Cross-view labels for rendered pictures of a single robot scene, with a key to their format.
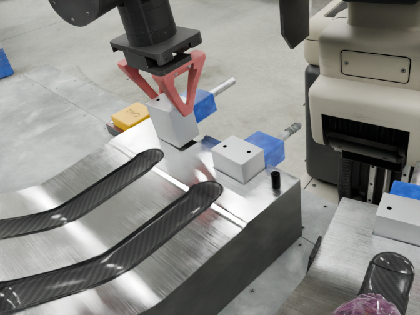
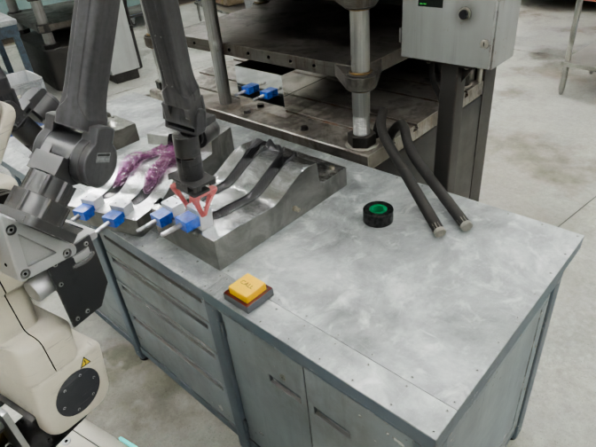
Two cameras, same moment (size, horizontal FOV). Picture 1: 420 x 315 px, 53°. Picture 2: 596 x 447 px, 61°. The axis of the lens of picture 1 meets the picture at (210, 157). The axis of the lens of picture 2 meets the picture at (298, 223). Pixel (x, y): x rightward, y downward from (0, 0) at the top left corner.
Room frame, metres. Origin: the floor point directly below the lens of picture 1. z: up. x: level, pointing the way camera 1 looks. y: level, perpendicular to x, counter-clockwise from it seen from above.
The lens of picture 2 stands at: (1.55, 0.13, 1.57)
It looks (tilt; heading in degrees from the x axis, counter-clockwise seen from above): 34 degrees down; 172
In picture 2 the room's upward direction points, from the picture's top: 6 degrees counter-clockwise
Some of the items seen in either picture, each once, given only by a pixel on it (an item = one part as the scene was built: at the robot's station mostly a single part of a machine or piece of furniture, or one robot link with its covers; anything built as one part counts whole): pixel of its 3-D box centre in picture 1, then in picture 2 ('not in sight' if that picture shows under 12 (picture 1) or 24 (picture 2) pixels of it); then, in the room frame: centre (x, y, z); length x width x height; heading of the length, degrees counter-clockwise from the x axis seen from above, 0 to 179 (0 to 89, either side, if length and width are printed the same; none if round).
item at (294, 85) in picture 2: not in sight; (301, 73); (-0.61, 0.50, 0.87); 0.50 x 0.27 x 0.17; 127
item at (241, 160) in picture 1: (265, 148); (159, 219); (0.42, -0.07, 0.89); 0.13 x 0.05 x 0.05; 126
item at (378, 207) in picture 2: not in sight; (378, 214); (0.47, 0.49, 0.82); 0.08 x 0.08 x 0.04
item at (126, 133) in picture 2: not in sight; (104, 137); (-0.33, -0.31, 0.84); 0.20 x 0.15 x 0.07; 127
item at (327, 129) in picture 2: not in sight; (306, 90); (-0.70, 0.53, 0.76); 1.30 x 0.84 x 0.07; 37
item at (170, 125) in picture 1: (199, 101); (184, 223); (0.51, 0.00, 0.92); 0.13 x 0.05 x 0.05; 127
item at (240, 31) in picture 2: not in sight; (306, 47); (-0.69, 0.55, 0.96); 1.29 x 0.83 x 0.18; 37
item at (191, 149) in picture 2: not in sight; (188, 143); (0.48, 0.05, 1.11); 0.07 x 0.06 x 0.07; 147
